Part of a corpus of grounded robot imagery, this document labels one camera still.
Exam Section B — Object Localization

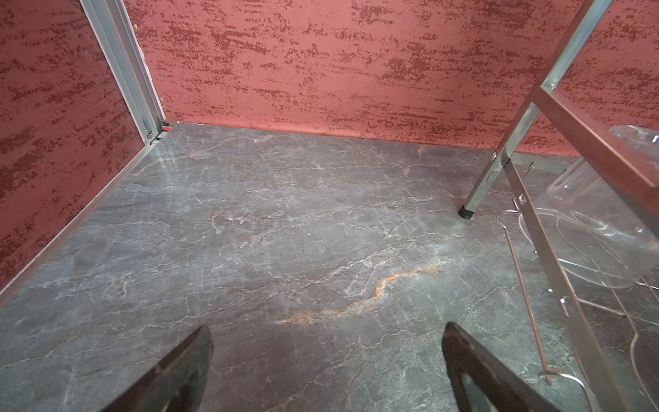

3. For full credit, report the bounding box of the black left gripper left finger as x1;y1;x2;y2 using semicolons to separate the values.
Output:
104;325;214;411

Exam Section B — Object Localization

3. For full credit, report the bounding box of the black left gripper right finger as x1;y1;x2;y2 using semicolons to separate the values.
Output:
442;322;558;411

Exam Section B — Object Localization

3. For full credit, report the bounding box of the steel two-tier dish rack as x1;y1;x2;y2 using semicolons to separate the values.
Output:
459;1;658;411

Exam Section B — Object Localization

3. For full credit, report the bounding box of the clear glass cup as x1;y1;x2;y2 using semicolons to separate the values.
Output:
534;157;658;288

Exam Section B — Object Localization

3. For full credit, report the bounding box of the aluminium corner post left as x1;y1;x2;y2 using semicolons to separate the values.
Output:
81;0;166;146

